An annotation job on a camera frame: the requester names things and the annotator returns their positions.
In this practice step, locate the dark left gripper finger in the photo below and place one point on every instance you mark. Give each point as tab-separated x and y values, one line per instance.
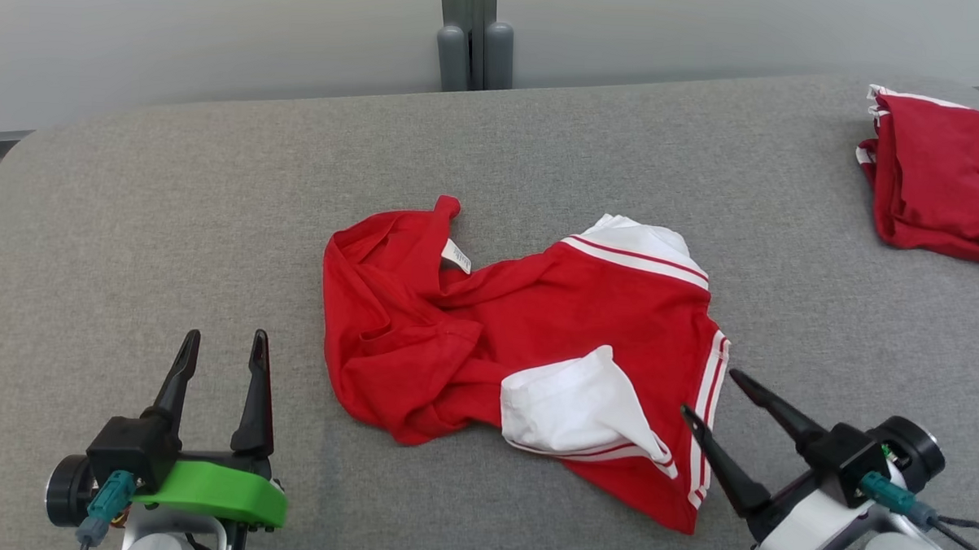
257	413
171	402

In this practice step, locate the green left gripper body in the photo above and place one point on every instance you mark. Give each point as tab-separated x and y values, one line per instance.
213	492

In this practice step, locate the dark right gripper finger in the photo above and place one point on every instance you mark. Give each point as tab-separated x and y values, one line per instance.
731	479
790	424

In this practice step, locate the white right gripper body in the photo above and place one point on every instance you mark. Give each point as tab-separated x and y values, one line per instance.
798	530

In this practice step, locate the red white Bulls jersey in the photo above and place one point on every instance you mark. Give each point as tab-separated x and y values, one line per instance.
536	325

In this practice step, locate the red white-striped shorts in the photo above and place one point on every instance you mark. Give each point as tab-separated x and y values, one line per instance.
940	185

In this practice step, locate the grey fabric sofa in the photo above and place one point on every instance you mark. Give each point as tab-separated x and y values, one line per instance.
215	216

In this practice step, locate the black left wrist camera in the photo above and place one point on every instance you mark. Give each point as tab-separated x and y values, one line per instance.
125	449

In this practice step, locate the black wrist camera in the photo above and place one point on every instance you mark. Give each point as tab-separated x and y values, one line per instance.
125	449
853	459

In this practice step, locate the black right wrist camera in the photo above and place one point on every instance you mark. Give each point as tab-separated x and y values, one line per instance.
853	459

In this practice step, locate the grey partition post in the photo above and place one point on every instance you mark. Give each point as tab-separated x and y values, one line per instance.
457	30

